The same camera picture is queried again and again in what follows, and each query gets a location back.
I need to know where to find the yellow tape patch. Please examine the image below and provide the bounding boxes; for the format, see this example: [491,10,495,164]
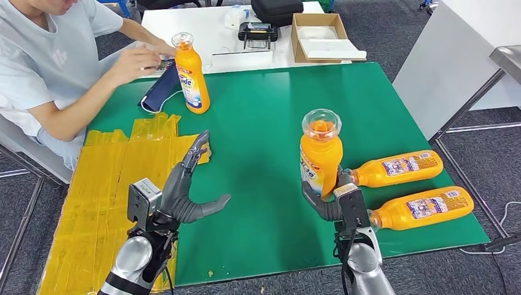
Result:
[37,113,213,295]

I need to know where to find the cardboard box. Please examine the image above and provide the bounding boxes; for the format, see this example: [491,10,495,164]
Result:
[291,13,368,64]

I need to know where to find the green table mat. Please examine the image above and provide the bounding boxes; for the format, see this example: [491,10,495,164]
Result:
[87,61,490,286]

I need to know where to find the black handheld controller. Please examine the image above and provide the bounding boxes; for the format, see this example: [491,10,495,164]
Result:
[238,21,280,50]

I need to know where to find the black metal floor frame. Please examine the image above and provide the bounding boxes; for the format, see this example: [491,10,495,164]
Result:
[434,138,521,253]

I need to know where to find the orange detergent bottle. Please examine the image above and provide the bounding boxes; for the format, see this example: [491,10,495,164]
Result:
[171,32,211,115]
[368,186,476,232]
[300,108,344,200]
[343,149,444,189]

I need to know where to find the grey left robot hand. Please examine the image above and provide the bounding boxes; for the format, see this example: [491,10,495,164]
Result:
[157,130,232,224]

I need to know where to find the white table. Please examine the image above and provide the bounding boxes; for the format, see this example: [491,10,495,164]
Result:
[129,0,353,79]

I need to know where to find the white partition panel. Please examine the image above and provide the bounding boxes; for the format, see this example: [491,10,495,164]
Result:
[393,0,521,141]

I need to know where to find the steel table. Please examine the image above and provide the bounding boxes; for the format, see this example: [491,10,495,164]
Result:
[429,44,521,143]

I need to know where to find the person's right hand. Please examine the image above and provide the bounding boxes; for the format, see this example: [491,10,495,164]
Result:
[109,42,162,84]

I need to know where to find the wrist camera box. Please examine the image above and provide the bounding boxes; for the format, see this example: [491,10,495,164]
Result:
[127,178,163,229]
[334,183,372,237]

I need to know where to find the person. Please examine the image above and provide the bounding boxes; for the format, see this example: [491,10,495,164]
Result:
[0,0,178,171]

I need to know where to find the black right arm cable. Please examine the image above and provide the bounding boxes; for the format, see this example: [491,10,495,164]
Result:
[340,230,358,295]

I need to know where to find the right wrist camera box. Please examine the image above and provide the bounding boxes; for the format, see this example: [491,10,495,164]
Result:
[334,183,372,237]

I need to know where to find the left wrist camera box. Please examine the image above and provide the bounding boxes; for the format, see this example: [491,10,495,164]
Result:
[127,178,163,229]

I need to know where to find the tablet in blue case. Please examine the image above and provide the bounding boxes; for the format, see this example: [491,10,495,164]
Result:
[139,69,184,114]

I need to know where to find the clear plastic pack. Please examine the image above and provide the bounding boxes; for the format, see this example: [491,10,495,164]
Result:
[224,4,250,30]

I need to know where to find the white foam sheet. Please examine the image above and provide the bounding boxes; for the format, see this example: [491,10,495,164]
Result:
[301,38,368,61]

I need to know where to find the grey bench with metal legs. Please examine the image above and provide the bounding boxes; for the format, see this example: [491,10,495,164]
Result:
[0,114,74,286]

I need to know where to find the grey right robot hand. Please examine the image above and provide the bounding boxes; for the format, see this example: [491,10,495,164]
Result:
[301,165,354,222]

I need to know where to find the white tablet cable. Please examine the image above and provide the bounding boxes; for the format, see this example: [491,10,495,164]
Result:
[140,89,184,115]

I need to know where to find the white plastic bag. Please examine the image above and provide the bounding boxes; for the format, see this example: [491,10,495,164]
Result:
[297,26,340,41]

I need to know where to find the flat white box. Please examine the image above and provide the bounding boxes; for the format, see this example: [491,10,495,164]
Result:
[211,49,274,70]

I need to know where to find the black carrying case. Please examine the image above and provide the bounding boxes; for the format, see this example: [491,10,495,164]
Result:
[251,0,305,27]

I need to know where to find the smartphone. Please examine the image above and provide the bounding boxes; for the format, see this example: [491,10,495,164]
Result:
[140,58,176,73]

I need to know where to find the white floor cable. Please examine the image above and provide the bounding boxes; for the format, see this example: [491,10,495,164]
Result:
[459,200,521,256]

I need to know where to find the person's left hand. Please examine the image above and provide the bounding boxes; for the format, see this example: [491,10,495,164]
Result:
[151,38,176,58]

